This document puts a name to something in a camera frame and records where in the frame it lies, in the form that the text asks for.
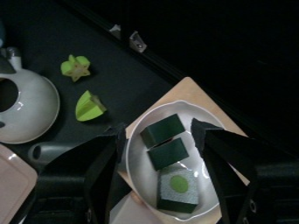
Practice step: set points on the white oval dish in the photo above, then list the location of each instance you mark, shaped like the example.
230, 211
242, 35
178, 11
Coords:
171, 157

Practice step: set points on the metal frame bracket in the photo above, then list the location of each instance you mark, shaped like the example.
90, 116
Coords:
115, 30
138, 42

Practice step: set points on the green star fruit slice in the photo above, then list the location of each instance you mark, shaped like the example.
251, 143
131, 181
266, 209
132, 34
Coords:
75, 68

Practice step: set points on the white toy teapot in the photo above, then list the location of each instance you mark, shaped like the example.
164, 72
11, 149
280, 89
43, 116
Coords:
27, 102

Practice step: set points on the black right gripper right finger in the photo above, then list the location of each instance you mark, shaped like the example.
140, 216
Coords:
222, 157

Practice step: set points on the pink tray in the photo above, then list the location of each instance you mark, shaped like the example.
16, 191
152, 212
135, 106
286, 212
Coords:
12, 183

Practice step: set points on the dark green sushi piece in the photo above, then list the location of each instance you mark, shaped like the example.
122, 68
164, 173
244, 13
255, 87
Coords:
168, 153
163, 130

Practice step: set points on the sushi piece with green centre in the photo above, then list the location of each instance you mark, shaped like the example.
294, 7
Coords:
178, 186

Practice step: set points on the green star fruit wedge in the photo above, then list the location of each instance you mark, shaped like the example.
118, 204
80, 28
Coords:
88, 106

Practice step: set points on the light wooden board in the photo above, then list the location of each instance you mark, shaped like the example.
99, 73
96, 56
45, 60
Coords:
190, 91

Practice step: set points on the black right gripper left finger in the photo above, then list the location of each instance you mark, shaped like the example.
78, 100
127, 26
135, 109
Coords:
99, 163

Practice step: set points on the black aluminium frame rail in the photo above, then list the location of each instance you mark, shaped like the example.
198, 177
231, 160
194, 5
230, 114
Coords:
128, 49

